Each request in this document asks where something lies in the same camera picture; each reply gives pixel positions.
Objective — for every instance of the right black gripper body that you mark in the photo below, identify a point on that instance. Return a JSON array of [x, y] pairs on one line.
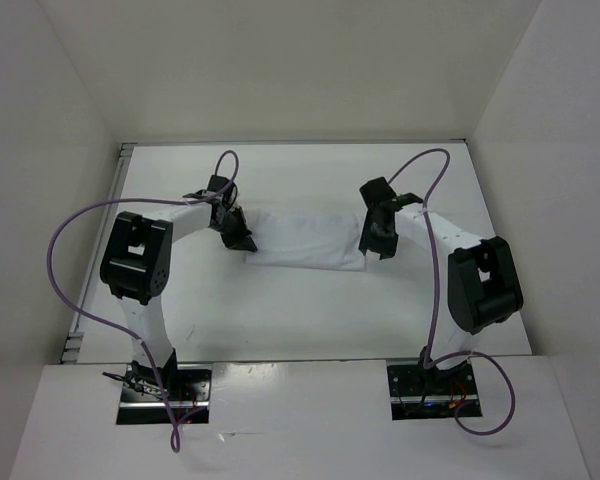
[[371, 223]]

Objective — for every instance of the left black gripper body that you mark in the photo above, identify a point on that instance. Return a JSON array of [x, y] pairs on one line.
[[225, 218]]

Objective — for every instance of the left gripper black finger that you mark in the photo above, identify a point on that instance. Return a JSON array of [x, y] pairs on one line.
[[231, 239], [236, 220]]

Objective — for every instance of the white skirt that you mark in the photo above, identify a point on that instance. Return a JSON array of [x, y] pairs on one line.
[[306, 240]]

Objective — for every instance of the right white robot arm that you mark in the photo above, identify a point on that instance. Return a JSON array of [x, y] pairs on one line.
[[475, 280]]

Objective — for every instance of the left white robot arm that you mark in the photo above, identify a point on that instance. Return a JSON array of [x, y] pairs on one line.
[[137, 261]]

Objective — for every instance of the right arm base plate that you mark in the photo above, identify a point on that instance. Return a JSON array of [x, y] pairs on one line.
[[418, 394]]

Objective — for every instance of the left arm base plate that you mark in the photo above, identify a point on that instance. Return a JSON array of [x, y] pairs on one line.
[[141, 403]]

